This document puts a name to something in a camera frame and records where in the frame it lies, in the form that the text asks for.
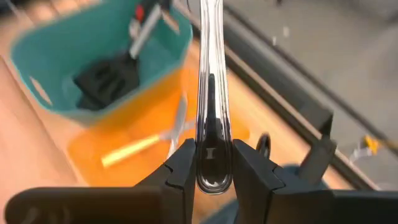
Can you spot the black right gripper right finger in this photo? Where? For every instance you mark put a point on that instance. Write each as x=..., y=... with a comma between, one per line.
x=255, y=193

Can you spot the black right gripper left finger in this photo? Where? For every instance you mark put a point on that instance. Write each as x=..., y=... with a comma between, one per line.
x=174, y=193

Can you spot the black ladle with white label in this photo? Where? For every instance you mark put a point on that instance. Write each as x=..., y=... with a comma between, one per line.
x=258, y=146

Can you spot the silver knife blade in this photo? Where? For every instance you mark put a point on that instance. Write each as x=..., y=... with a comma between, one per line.
x=180, y=118

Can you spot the yellow power splitter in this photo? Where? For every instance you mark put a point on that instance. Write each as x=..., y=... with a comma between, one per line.
x=371, y=143

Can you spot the teal plastic bin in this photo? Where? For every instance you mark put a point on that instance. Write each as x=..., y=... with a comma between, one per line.
x=62, y=46

